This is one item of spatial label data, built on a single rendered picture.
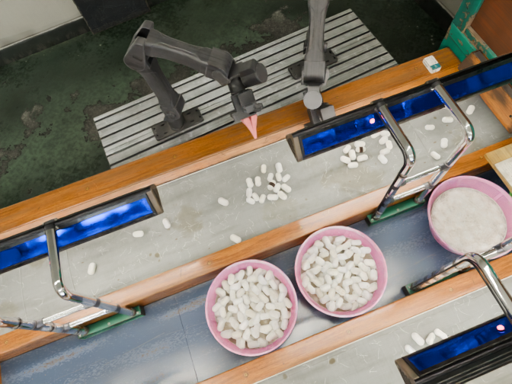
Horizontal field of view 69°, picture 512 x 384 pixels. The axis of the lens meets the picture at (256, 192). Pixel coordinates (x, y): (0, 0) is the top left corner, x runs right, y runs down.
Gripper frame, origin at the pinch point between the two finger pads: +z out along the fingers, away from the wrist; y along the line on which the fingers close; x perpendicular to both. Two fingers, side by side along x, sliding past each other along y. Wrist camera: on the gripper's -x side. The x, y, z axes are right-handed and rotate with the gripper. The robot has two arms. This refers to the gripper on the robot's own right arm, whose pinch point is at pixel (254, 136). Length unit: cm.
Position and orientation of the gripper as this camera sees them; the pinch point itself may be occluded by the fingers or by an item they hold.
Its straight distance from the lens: 120.1
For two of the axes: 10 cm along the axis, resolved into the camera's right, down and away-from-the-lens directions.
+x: -1.6, -2.4, 9.6
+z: 3.2, 9.0, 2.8
